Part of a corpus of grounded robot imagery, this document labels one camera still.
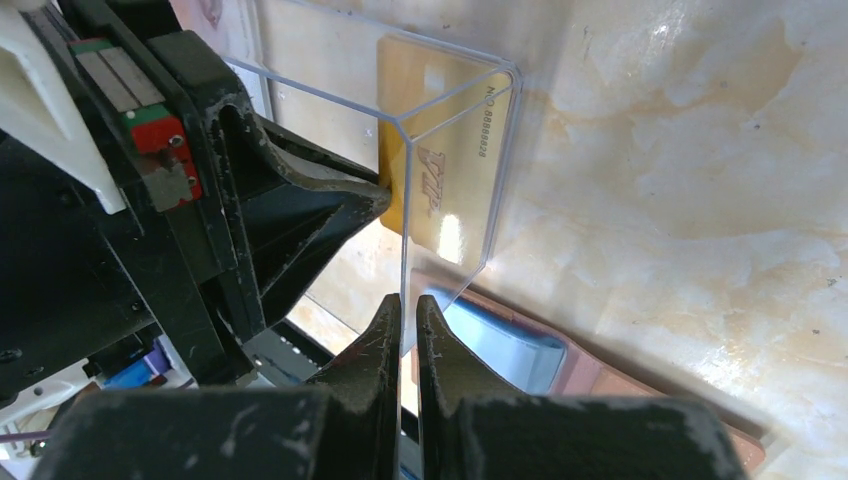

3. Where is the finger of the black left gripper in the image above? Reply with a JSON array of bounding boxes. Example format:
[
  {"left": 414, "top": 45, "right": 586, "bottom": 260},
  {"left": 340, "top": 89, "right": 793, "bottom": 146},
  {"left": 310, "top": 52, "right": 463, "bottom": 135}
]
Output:
[{"left": 218, "top": 106, "right": 390, "bottom": 326}]

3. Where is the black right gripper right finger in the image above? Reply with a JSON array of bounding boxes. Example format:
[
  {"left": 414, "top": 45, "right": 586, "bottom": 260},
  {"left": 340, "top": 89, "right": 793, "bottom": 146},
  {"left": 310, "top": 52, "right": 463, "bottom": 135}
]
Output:
[{"left": 416, "top": 295, "right": 747, "bottom": 479}]

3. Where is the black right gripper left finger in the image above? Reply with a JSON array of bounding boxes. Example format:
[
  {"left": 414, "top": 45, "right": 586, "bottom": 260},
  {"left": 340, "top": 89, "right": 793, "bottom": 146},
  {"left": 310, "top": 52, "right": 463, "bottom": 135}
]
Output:
[{"left": 34, "top": 294, "right": 402, "bottom": 479}]

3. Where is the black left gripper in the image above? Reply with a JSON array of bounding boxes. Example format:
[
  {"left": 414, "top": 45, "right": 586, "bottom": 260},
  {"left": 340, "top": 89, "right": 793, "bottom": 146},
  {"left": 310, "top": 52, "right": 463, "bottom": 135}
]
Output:
[{"left": 1, "top": 1, "right": 264, "bottom": 405}]

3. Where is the brown leather card holder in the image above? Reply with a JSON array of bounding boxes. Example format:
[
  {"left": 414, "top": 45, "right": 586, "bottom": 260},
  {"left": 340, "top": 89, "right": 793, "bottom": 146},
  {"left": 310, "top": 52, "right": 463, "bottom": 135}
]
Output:
[{"left": 410, "top": 269, "right": 766, "bottom": 478}]

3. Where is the clear acrylic card box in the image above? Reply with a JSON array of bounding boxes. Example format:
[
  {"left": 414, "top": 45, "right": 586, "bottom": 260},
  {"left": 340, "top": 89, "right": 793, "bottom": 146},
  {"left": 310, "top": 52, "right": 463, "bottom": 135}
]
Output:
[{"left": 195, "top": 1, "right": 521, "bottom": 351}]

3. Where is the gold VIP card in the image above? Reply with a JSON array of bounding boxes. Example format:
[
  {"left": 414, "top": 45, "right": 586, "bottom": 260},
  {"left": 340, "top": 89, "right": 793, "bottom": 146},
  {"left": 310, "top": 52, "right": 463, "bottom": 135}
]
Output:
[{"left": 376, "top": 36, "right": 516, "bottom": 269}]

